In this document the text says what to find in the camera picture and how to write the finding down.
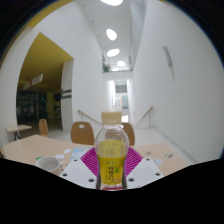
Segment green potted plant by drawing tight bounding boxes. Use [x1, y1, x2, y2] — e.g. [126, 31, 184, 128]
[101, 62, 112, 74]

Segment small green card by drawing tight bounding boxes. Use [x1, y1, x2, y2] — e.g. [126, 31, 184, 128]
[162, 152, 175, 160]

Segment yellow-labelled clear drink bottle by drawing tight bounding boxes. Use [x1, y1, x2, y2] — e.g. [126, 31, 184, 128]
[94, 110, 130, 191]

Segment wooden stair handrail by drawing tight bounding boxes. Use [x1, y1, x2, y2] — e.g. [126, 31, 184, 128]
[133, 105, 155, 130]
[77, 109, 103, 126]

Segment small wooden side table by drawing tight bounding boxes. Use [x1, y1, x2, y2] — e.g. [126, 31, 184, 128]
[5, 124, 33, 141]

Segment white ceramic mug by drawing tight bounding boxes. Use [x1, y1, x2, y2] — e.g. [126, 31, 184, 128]
[34, 156, 68, 177]

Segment light blue paper leaflet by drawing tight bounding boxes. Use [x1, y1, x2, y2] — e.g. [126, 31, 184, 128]
[70, 147, 90, 162]

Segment oval ceiling lights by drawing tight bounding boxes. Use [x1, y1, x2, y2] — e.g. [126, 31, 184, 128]
[99, 0, 128, 68]

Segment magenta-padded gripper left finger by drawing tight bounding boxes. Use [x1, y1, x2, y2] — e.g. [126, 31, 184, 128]
[59, 147, 100, 190]

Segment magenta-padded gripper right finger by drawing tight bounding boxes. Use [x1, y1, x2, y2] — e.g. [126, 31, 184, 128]
[125, 146, 165, 190]

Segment small round sticker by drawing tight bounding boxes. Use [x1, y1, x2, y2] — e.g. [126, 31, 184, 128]
[152, 158, 164, 167]

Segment hanging white sign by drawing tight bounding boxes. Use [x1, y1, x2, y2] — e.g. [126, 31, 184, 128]
[22, 73, 45, 91]

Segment wooden chair with oval cutout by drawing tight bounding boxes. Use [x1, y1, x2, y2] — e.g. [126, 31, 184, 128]
[70, 121, 96, 146]
[121, 122, 136, 147]
[38, 118, 50, 138]

